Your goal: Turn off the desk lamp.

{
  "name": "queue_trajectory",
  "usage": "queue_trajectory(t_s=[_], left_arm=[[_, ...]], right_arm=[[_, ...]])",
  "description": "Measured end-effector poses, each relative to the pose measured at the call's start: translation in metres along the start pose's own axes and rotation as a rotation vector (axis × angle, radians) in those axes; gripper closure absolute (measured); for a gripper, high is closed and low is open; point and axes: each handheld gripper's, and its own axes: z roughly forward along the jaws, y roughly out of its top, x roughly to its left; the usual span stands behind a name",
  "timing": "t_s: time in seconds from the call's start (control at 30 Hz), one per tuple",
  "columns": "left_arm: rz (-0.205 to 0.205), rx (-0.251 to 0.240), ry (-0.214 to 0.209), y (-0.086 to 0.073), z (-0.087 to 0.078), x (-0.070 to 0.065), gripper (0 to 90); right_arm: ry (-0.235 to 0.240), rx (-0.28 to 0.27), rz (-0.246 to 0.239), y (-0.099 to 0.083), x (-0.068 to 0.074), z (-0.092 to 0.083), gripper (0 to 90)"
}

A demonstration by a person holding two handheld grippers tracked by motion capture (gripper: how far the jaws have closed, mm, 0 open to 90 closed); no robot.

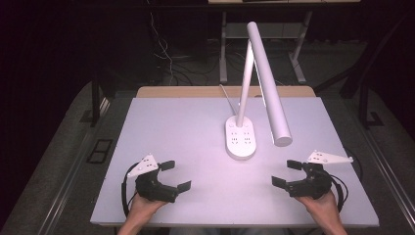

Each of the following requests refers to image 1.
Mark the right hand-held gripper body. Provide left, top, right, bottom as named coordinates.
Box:
left=286, top=150, right=354, bottom=201

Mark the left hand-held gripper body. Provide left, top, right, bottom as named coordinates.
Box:
left=126, top=154, right=180, bottom=204

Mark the person's left hand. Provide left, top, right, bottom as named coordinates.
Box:
left=128, top=191, right=168, bottom=223

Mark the person's right hand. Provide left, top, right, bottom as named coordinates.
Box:
left=295, top=191, right=341, bottom=223

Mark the white table cover sheet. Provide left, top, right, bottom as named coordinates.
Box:
left=90, top=96, right=380, bottom=228

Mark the white desk lamp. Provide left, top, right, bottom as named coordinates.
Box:
left=224, top=21, right=294, bottom=162

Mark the black metal stand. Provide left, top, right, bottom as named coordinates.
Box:
left=79, top=79, right=111, bottom=128
left=356, top=82, right=386, bottom=130

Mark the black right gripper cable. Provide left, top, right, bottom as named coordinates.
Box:
left=328, top=173, right=349, bottom=213

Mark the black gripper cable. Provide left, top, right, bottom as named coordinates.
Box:
left=120, top=162, right=139, bottom=218
left=328, top=173, right=349, bottom=213

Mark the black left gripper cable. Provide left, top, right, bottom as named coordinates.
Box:
left=120, top=162, right=139, bottom=218

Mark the black cable at table edge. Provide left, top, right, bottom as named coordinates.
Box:
left=345, top=147, right=364, bottom=175

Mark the black rectangular floor frame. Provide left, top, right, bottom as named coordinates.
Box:
left=85, top=138, right=114, bottom=165

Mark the white lamp cable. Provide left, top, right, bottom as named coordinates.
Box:
left=218, top=83, right=238, bottom=118

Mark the black floor cables bundle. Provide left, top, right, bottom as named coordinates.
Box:
left=169, top=53, right=223, bottom=86

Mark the thin white hanging cable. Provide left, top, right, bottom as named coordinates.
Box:
left=145, top=0, right=176, bottom=86

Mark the grey metal table frame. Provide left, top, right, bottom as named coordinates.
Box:
left=218, top=10, right=313, bottom=85

